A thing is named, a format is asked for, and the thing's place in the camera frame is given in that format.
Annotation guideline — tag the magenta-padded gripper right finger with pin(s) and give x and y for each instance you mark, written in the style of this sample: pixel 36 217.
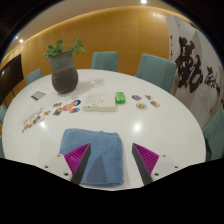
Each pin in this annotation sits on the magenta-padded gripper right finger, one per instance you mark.
pixel 148 160

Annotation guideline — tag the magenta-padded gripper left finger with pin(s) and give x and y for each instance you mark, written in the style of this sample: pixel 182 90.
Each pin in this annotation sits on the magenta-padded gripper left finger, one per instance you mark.
pixel 75 160

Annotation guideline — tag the blue towel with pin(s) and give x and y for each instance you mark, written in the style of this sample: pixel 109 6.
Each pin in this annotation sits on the blue towel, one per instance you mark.
pixel 100 143

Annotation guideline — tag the oval orange blue sticker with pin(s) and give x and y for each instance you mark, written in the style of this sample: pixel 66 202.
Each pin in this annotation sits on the oval orange blue sticker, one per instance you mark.
pixel 74 110

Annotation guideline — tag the dark square sticker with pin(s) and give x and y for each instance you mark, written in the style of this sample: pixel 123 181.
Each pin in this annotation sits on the dark square sticker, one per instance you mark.
pixel 57 111

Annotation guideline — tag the round pink orange sticker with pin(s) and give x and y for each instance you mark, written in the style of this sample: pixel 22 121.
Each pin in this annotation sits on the round pink orange sticker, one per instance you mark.
pixel 67 107

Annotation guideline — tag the round white-rimmed sticker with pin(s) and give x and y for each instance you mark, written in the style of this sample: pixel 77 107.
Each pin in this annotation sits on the round white-rimmed sticker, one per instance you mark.
pixel 141 106

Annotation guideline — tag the small orange sticker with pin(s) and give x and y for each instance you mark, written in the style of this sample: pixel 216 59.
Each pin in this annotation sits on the small orange sticker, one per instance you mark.
pixel 47 112

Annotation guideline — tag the small colourful sticker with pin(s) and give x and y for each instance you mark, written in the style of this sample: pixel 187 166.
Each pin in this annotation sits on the small colourful sticker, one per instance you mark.
pixel 136 97
pixel 155 104
pixel 148 97

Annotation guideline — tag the round blue red sticker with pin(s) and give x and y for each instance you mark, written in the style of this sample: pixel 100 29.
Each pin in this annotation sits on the round blue red sticker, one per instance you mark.
pixel 76 102

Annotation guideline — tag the sheet of colourful stickers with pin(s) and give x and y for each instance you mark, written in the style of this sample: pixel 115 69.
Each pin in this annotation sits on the sheet of colourful stickers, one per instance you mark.
pixel 33 120

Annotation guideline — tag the black rectangular sticker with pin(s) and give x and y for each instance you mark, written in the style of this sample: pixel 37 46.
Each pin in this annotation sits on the black rectangular sticker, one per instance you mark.
pixel 57 104

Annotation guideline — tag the white flat box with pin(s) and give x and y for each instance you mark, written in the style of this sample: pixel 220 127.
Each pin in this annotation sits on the white flat box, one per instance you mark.
pixel 107 102
pixel 91 101

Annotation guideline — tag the green pack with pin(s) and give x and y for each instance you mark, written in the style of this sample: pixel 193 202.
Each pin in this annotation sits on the green pack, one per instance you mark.
pixel 120 97

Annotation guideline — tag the grey flat card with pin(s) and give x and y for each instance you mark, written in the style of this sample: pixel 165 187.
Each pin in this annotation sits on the grey flat card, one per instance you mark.
pixel 38 96

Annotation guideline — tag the potted plant in grey vase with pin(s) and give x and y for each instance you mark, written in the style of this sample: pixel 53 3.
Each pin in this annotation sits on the potted plant in grey vase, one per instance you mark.
pixel 63 75

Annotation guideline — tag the teal chairs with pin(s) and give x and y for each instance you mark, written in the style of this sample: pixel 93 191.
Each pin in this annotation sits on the teal chairs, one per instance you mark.
pixel 156 70

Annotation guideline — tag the white calligraphy folding screen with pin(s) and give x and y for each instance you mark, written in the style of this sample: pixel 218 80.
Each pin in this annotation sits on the white calligraphy folding screen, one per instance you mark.
pixel 190 63

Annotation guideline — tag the round ceiling light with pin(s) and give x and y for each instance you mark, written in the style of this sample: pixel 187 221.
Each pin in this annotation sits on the round ceiling light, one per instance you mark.
pixel 20 40
pixel 143 1

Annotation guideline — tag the black wall screen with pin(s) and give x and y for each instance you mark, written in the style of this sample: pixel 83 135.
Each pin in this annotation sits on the black wall screen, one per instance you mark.
pixel 10 78

